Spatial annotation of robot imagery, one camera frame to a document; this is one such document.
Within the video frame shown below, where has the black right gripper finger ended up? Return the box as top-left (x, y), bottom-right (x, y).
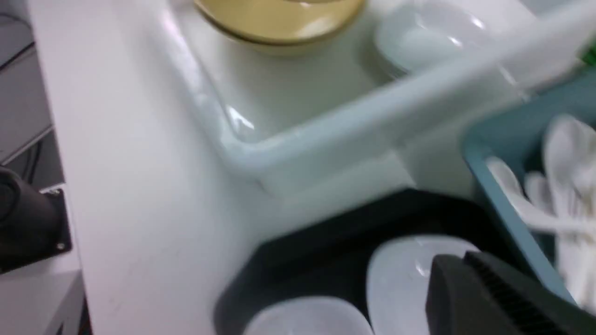
top-left (426, 251), bottom-right (596, 335)

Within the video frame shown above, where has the white square dish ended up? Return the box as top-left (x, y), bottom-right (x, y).
top-left (243, 295), bottom-right (373, 335)
top-left (366, 234), bottom-right (479, 335)

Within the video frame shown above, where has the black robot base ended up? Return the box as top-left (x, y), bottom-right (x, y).
top-left (0, 166), bottom-right (73, 275)

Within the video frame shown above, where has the yellow bowl in tub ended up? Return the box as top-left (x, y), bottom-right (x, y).
top-left (194, 0), bottom-right (367, 55)

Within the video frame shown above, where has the pile of white spoons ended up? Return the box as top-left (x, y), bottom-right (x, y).
top-left (486, 115), bottom-right (595, 313)

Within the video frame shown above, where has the black serving tray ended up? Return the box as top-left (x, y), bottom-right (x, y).
top-left (213, 188), bottom-right (538, 335)

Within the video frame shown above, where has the teal plastic bin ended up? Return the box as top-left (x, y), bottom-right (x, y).
top-left (462, 69), bottom-right (595, 307)

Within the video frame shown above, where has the large white plastic tub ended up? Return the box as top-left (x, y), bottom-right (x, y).
top-left (152, 0), bottom-right (595, 195)

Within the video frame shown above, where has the stack of white dishes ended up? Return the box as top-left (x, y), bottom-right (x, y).
top-left (372, 0), bottom-right (494, 77)

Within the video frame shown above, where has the green cloth backdrop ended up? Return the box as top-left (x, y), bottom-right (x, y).
top-left (577, 41), bottom-right (596, 67)

